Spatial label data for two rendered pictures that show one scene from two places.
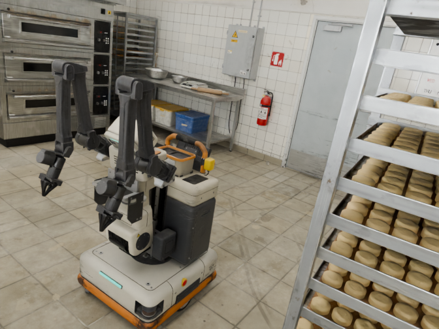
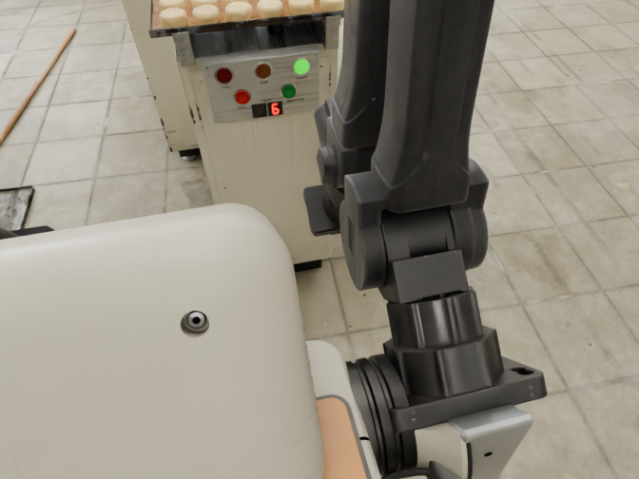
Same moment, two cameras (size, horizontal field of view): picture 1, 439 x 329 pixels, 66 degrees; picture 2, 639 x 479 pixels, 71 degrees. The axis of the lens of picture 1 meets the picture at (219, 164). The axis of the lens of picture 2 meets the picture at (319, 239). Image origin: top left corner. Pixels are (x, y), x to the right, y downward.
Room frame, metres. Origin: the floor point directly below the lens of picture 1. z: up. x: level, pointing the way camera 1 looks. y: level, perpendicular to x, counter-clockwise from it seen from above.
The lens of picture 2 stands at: (1.77, 0.47, 1.30)
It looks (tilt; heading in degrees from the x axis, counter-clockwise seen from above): 51 degrees down; 136
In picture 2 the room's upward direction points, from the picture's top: straight up
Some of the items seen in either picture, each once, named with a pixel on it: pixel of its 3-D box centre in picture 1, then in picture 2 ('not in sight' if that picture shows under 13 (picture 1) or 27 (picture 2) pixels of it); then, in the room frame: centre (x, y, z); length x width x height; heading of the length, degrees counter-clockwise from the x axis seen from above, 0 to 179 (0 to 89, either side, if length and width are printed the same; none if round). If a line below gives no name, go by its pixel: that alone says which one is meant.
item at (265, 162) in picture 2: not in sight; (257, 114); (0.75, 1.17, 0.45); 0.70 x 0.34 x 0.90; 149
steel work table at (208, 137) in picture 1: (178, 109); not in sight; (5.38, 0.78, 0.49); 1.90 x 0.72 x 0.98; 56
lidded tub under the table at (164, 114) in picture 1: (171, 115); not in sight; (5.46, 0.91, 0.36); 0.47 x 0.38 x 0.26; 146
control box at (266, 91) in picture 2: not in sight; (263, 85); (1.07, 0.99, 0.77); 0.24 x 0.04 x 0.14; 59
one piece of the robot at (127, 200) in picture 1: (119, 194); not in sight; (1.57, 0.49, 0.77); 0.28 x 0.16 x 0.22; 59
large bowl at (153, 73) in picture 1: (156, 74); not in sight; (5.67, 1.25, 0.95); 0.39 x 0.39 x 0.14
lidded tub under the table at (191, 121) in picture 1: (191, 121); not in sight; (5.21, 0.53, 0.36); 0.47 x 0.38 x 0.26; 148
